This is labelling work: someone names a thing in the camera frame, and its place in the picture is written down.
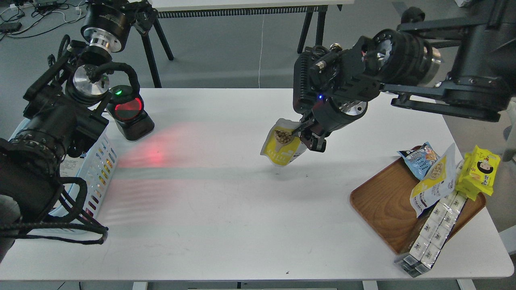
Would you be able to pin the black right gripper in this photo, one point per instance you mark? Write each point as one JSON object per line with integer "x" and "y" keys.
{"x": 332, "y": 88}

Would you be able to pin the yellow white snack pouch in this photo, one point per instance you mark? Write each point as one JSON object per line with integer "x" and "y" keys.
{"x": 281, "y": 147}
{"x": 438, "y": 183}

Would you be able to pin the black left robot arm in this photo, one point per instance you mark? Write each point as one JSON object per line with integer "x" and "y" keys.
{"x": 64, "y": 112}

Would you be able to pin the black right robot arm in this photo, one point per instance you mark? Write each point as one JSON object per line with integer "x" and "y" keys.
{"x": 462, "y": 67}

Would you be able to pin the blue snack bag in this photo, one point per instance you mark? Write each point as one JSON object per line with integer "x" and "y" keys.
{"x": 420, "y": 160}

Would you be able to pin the yellow cartoon snack pack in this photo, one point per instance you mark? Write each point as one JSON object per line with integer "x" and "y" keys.
{"x": 478, "y": 173}

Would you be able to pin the light blue plastic basket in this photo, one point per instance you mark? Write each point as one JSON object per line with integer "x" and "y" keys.
{"x": 97, "y": 171}

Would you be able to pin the white label snack packet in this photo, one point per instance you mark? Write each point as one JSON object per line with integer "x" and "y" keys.
{"x": 70, "y": 166}

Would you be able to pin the brown wooden tray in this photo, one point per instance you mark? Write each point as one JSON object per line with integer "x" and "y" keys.
{"x": 383, "y": 202}

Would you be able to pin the white wrapped box multipack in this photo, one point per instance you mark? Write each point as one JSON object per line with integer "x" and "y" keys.
{"x": 430, "y": 234}

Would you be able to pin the black barcode scanner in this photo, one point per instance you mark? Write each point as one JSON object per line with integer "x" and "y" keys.
{"x": 127, "y": 108}

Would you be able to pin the black legged background table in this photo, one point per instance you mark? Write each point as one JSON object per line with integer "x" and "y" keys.
{"x": 228, "y": 43}

